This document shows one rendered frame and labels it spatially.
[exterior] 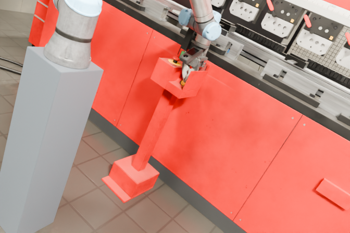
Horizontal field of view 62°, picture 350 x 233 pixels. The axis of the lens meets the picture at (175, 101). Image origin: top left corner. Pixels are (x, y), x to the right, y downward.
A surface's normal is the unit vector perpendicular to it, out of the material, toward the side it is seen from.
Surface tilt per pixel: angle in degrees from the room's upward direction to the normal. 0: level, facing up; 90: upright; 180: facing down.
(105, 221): 0
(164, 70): 90
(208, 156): 90
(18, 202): 90
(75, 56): 73
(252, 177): 90
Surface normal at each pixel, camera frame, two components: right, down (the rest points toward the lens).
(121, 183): -0.57, 0.10
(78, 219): 0.39, -0.85
